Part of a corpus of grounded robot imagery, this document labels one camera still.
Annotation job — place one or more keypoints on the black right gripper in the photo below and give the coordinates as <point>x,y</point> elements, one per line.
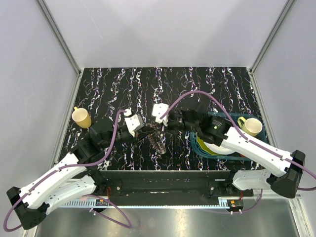
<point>167,129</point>

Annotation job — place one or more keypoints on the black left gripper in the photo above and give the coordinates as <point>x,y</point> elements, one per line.
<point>141,134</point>

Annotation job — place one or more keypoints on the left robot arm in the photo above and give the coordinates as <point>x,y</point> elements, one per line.
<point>76,174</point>

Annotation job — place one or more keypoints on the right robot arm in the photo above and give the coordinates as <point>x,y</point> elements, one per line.
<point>281,171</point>

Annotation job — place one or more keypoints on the yellow-green plate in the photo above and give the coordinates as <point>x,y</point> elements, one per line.
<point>203,145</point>

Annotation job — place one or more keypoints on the white plate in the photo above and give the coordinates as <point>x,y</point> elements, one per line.
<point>218,150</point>

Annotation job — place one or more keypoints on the yellow mug on table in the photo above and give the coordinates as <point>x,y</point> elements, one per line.
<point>81,117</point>

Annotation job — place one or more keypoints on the cream mug in basket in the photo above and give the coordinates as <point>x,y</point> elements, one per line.
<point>251,126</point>

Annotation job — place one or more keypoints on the teal plastic dish basket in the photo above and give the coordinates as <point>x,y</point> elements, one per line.
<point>235,156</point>

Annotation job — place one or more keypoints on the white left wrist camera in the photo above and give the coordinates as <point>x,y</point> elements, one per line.
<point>133,122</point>

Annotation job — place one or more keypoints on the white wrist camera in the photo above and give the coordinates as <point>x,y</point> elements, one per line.
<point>133,122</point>
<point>159,110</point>

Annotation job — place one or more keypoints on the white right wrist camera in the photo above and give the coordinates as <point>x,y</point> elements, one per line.
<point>159,110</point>

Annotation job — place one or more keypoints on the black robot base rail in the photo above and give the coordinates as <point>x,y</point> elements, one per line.
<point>178,187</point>

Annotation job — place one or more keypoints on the left aluminium frame post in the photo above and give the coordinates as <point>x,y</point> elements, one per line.
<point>57,33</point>

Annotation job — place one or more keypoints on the aluminium frame post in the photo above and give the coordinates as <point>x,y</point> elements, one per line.
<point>57,33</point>
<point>272,34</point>

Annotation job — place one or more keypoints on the right aluminium frame post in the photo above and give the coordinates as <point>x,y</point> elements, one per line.
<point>272,34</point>

